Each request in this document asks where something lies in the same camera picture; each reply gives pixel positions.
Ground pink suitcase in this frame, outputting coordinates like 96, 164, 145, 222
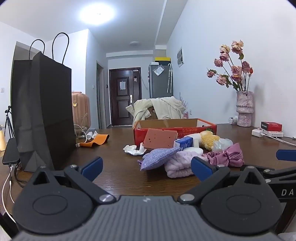
71, 91, 91, 139

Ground pink wall sticker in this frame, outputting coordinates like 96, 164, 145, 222
180, 91, 192, 118

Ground purple towel headband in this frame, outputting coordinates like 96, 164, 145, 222
164, 149, 197, 178

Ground pink satin scrunchie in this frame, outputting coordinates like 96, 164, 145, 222
201, 143, 244, 168

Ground grey sliding door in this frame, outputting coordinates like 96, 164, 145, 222
97, 61, 107, 129

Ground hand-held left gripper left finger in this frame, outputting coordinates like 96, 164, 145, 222
28, 156, 116, 205

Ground ceiling lamp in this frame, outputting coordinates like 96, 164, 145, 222
80, 3, 116, 26

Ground black tripod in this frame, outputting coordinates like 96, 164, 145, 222
5, 105, 15, 139

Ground orange strap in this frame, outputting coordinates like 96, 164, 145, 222
80, 134, 110, 147

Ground wooden chair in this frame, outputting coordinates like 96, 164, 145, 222
129, 105, 160, 121

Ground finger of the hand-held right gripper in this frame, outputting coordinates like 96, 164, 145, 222
276, 149, 296, 160
242, 164, 296, 180

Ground dried pink roses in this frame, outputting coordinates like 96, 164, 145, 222
206, 40, 253, 92

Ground pink vase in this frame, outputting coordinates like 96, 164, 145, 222
236, 91, 253, 127

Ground beige jacket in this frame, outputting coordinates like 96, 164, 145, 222
126, 97, 186, 128

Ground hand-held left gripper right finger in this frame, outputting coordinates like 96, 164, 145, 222
177, 156, 268, 205

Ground orange cardboard box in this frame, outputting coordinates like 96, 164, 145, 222
133, 118, 217, 146

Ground white umbrella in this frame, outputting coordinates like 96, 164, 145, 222
167, 64, 173, 93

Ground black paper bag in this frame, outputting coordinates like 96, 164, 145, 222
10, 32, 77, 172

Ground white tissue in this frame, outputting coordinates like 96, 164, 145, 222
123, 143, 147, 156

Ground white charger cable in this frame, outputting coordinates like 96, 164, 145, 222
261, 133, 296, 146

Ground black cable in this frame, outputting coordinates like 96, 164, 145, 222
14, 163, 27, 187

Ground grey refrigerator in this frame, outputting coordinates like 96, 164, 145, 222
149, 63, 174, 99

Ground dark brown door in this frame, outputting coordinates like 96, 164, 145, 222
109, 68, 142, 127

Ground purple sachet bag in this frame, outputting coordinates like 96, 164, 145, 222
137, 146, 181, 171

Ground black power bank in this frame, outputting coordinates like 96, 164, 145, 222
2, 138, 20, 165

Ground clear glass cup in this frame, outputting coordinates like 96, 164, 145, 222
74, 124, 89, 139

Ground blue white small carton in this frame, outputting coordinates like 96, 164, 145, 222
173, 136, 193, 149

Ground clear plastic bag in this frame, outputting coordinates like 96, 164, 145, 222
212, 138, 233, 153

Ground red box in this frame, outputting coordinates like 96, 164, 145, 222
261, 121, 282, 132

